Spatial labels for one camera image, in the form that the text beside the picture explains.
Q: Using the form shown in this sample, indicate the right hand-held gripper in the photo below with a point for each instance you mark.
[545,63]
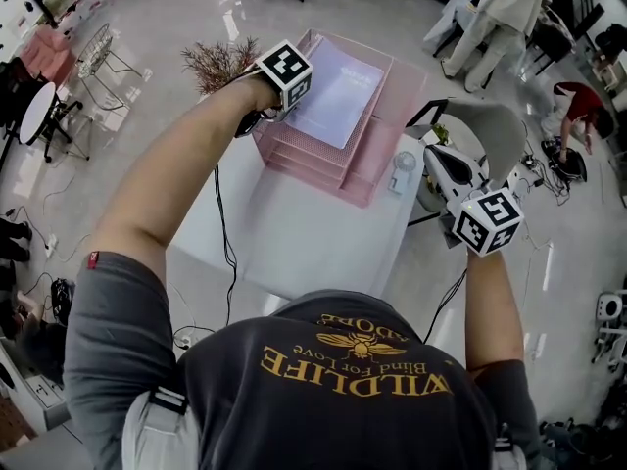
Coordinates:
[490,223]

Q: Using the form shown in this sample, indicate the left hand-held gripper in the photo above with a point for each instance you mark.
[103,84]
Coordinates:
[286,66]

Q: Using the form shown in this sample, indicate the purple spiral notebook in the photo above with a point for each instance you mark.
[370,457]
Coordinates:
[338,96]

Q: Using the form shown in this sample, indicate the pink mesh desk organizer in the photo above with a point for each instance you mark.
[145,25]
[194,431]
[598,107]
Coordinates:
[387,115]

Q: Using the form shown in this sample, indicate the person's right forearm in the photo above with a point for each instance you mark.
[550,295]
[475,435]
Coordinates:
[492,311]

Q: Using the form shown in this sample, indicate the person's left forearm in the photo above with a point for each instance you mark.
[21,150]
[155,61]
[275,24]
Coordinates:
[186,164]

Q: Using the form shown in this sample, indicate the green plant in white pot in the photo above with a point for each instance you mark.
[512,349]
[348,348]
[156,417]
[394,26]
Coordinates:
[441,135]

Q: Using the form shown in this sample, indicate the small white handheld fan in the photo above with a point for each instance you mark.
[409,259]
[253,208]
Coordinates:
[404,162]

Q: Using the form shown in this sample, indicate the reddish dried plant in pot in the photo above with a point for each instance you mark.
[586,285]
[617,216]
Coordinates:
[220,64]

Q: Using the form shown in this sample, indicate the white rectangular table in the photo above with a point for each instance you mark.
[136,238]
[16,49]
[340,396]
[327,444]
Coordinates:
[294,233]

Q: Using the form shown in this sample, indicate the small white round-hole device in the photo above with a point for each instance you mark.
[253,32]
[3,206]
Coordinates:
[610,306]

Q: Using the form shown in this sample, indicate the pink armchair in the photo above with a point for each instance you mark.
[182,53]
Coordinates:
[46,49]

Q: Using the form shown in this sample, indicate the round white table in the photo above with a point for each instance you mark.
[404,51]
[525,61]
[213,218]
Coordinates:
[39,113]

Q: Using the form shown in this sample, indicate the person's dark grey printed t-shirt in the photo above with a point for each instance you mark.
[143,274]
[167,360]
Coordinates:
[313,424]

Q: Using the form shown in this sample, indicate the white power strip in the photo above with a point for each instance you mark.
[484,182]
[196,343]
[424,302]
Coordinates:
[51,247]
[182,341]

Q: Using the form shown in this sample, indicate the grey chair with black frame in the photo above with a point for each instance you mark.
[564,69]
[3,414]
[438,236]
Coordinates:
[495,130]

